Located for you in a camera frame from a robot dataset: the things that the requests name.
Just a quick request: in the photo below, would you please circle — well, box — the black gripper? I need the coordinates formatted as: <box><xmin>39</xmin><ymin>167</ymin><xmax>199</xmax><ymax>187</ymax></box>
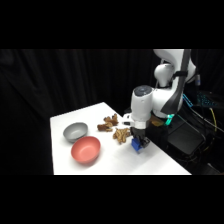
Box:
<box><xmin>129</xmin><ymin>125</ymin><xmax>151</xmax><ymax>150</ymax></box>

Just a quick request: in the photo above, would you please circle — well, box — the blue cube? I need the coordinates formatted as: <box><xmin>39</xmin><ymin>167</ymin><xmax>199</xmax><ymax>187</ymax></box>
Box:
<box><xmin>130</xmin><ymin>138</ymin><xmax>145</xmax><ymax>153</ymax></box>

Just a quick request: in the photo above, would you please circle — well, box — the pink bowl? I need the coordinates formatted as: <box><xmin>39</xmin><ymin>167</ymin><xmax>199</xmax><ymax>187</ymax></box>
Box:
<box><xmin>70</xmin><ymin>135</ymin><xmax>102</xmax><ymax>165</ymax></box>

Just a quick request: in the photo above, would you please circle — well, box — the grey bowl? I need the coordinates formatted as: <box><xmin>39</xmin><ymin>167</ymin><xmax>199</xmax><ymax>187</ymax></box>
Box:
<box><xmin>62</xmin><ymin>121</ymin><xmax>89</xmax><ymax>144</ymax></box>

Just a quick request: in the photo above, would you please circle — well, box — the brown toy figure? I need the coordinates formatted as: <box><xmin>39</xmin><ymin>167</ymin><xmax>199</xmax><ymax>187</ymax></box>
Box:
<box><xmin>112</xmin><ymin>127</ymin><xmax>133</xmax><ymax>145</ymax></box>
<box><xmin>96</xmin><ymin>122</ymin><xmax>115</xmax><ymax>133</ymax></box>
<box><xmin>102</xmin><ymin>113</ymin><xmax>120</xmax><ymax>127</ymax></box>

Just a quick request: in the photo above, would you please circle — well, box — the tan wrist board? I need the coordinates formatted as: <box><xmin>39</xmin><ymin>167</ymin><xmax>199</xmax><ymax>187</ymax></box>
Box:
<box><xmin>150</xmin><ymin>119</ymin><xmax>165</xmax><ymax>128</ymax></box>

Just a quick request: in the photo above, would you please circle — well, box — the green base light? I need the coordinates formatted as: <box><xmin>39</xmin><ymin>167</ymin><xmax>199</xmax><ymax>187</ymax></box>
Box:
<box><xmin>164</xmin><ymin>113</ymin><xmax>177</xmax><ymax>128</ymax></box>

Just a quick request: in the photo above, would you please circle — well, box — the black box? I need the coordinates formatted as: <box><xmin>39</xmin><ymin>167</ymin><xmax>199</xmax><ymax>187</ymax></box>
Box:
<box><xmin>166</xmin><ymin>122</ymin><xmax>207</xmax><ymax>156</ymax></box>

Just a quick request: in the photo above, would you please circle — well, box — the black curtain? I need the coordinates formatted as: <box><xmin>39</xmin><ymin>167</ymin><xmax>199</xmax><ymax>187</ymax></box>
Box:
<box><xmin>0</xmin><ymin>49</ymin><xmax>224</xmax><ymax>176</ymax></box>

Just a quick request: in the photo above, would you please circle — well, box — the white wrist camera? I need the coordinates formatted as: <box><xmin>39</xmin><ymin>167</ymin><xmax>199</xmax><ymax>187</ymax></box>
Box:
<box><xmin>122</xmin><ymin>113</ymin><xmax>134</xmax><ymax>127</ymax></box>

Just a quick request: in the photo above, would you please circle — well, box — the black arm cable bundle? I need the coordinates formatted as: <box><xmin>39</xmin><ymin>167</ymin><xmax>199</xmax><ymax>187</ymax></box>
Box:
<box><xmin>159</xmin><ymin>49</ymin><xmax>194</xmax><ymax>115</ymax></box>

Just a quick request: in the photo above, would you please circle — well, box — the blue cable bundle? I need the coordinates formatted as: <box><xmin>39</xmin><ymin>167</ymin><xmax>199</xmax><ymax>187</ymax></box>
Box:
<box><xmin>181</xmin><ymin>89</ymin><xmax>218</xmax><ymax>108</ymax></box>

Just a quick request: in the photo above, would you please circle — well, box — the yellow cable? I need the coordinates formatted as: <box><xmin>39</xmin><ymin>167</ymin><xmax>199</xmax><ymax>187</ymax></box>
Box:
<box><xmin>207</xmin><ymin>105</ymin><xmax>218</xmax><ymax>135</ymax></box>

